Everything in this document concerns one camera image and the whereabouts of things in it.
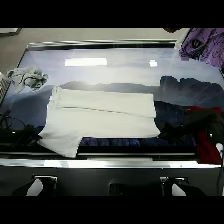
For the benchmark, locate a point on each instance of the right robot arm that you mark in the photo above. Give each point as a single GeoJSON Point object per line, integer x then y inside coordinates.
{"type": "Point", "coordinates": [200, 123]}

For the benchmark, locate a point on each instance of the grey white patterned garment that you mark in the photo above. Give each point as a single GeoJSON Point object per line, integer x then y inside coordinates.
{"type": "Point", "coordinates": [30, 78]}

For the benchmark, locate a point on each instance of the red garment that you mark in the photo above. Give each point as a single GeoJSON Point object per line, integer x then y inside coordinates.
{"type": "Point", "coordinates": [206, 150]}

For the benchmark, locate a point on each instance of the purple printed garment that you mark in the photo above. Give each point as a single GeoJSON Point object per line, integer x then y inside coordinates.
{"type": "Point", "coordinates": [205, 46]}

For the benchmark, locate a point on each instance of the silver frame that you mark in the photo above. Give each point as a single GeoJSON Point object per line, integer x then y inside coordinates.
{"type": "Point", "coordinates": [100, 164]}

